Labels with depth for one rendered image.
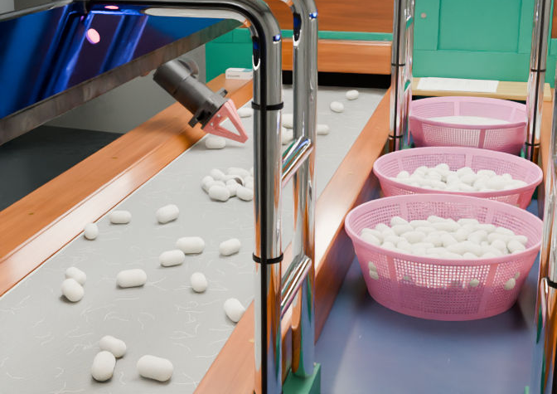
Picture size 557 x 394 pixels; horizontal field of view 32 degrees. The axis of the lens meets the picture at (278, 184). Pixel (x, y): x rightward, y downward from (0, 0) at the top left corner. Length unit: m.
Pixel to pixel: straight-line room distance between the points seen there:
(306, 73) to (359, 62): 1.35
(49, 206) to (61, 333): 0.38
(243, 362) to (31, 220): 0.51
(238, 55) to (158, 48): 1.50
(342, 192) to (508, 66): 0.93
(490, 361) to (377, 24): 1.29
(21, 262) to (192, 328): 0.28
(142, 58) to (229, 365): 0.30
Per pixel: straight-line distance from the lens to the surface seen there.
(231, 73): 2.33
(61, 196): 1.46
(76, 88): 0.73
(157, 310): 1.12
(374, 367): 1.13
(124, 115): 5.03
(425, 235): 1.36
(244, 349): 0.97
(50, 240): 1.32
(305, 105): 0.92
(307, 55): 0.91
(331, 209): 1.37
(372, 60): 2.26
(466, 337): 1.22
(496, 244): 1.33
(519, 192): 1.51
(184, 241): 1.27
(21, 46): 0.70
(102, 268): 1.25
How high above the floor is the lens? 1.20
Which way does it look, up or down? 17 degrees down
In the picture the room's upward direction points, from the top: straight up
